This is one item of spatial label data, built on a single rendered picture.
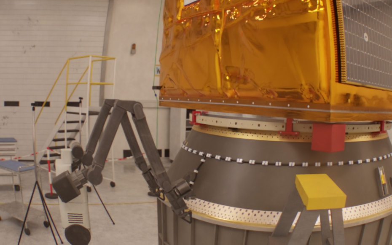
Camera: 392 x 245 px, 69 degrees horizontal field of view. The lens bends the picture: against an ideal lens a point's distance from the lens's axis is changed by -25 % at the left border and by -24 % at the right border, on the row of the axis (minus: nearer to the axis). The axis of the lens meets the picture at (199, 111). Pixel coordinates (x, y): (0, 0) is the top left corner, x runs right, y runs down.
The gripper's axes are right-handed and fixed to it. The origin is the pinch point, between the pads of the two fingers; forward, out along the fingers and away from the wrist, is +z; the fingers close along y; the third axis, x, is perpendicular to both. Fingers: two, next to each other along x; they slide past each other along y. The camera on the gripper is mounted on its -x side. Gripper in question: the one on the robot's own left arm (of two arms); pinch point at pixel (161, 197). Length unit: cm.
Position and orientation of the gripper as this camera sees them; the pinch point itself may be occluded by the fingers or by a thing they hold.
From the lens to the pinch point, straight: 225.8
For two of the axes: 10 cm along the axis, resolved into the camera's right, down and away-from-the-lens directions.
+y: -3.8, -0.5, 9.2
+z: 4.3, 8.7, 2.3
